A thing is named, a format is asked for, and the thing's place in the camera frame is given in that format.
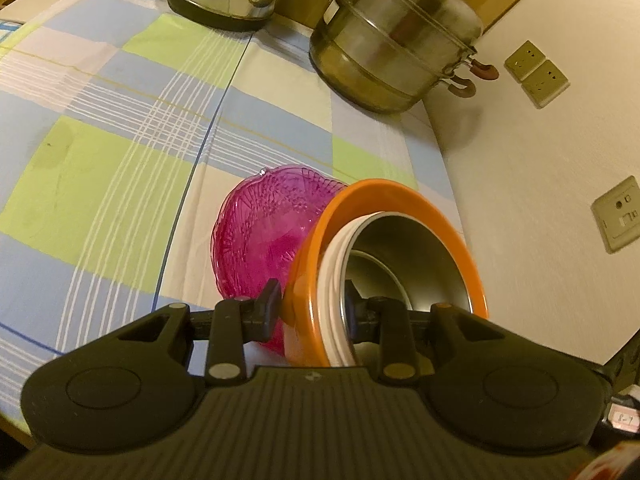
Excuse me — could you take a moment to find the beige wall socket plate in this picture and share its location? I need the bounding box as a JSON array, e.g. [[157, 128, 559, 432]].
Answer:
[[591, 176, 640, 254]]

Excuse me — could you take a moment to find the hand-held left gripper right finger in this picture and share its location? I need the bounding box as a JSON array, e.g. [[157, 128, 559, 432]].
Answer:
[[345, 282, 506, 386]]

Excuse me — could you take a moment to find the stainless steel steamer pot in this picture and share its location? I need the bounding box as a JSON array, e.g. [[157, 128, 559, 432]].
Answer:
[[309, 0, 499, 114]]

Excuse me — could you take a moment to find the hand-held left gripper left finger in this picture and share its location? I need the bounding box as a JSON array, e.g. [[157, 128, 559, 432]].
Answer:
[[117, 278, 283, 386]]

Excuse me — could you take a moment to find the checked pastel tablecloth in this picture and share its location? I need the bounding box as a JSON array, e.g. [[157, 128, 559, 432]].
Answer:
[[0, 0, 466, 411]]

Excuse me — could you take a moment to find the white ribbed bowl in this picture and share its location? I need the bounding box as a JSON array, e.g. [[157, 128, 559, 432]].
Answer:
[[319, 212, 381, 367]]

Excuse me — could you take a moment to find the orange plastic bowl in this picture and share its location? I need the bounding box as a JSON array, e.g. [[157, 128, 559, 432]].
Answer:
[[282, 178, 489, 367]]

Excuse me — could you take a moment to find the stainless steel bowl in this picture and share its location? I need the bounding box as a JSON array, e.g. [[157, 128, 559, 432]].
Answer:
[[340, 211, 473, 356]]

